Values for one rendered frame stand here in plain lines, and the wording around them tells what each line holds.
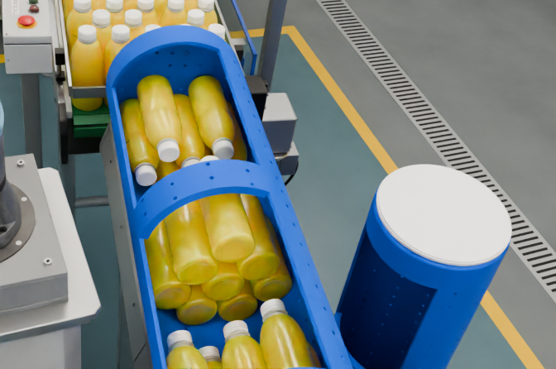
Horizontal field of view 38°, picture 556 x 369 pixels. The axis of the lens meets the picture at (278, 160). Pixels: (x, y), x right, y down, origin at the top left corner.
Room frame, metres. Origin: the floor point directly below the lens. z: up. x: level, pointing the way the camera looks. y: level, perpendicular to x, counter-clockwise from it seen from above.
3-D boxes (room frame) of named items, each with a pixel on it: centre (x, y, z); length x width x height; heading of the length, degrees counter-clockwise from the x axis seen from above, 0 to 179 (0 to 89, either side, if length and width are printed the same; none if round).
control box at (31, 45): (1.49, 0.62, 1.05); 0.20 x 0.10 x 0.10; 23
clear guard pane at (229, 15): (2.10, 0.27, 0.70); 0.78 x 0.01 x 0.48; 23
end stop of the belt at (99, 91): (1.48, 0.30, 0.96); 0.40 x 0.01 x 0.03; 113
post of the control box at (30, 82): (1.49, 0.62, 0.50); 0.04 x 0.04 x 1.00; 23
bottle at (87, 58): (1.46, 0.47, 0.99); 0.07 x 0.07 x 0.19
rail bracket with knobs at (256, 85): (1.53, 0.10, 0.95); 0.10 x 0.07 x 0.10; 113
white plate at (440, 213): (1.20, -0.35, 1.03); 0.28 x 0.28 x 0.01
